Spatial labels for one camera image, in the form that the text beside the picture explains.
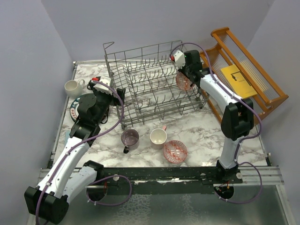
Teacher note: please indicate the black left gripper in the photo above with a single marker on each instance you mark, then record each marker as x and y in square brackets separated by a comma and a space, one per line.
[115, 101]

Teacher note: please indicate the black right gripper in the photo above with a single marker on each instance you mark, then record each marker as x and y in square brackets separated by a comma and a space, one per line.
[182, 71]

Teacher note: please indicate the red patterned bowl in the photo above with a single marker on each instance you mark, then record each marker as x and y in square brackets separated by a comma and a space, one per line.
[175, 152]
[183, 82]

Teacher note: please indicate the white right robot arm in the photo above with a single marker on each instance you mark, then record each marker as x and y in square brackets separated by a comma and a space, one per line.
[238, 116]

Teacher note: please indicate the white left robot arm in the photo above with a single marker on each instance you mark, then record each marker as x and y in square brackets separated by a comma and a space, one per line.
[51, 198]

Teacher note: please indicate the wooden dish drying rack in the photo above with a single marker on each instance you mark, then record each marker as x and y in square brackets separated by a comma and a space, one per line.
[230, 51]

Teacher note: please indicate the dark green mug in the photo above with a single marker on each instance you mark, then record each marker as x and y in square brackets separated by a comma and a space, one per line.
[90, 85]

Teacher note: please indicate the cream mug at left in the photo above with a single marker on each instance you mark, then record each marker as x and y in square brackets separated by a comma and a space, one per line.
[74, 89]

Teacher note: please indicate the round plate dark lettered rim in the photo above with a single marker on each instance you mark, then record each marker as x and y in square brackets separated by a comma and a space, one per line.
[74, 109]

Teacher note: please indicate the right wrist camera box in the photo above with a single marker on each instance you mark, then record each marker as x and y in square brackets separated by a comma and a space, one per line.
[178, 58]

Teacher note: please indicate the grey wire dish rack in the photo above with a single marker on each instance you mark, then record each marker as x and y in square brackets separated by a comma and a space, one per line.
[149, 79]

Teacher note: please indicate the purple mug black handle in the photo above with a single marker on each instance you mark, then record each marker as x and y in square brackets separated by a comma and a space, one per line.
[130, 140]

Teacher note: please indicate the cream mug pink handle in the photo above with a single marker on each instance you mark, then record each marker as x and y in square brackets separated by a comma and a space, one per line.
[158, 138]

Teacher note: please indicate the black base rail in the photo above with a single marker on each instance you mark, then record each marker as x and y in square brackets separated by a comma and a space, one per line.
[160, 180]

